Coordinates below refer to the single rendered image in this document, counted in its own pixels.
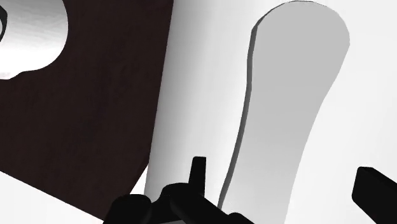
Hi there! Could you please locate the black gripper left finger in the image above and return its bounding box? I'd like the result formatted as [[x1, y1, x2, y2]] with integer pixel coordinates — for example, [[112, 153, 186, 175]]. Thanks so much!
[[103, 156, 256, 224]]

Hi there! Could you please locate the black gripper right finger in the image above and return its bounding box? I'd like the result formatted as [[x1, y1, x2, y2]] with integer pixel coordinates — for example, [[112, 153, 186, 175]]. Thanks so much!
[[351, 166, 397, 224]]

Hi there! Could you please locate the dark brown robot stand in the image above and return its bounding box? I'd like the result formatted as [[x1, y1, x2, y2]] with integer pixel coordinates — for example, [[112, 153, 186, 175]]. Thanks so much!
[[0, 0, 174, 221]]

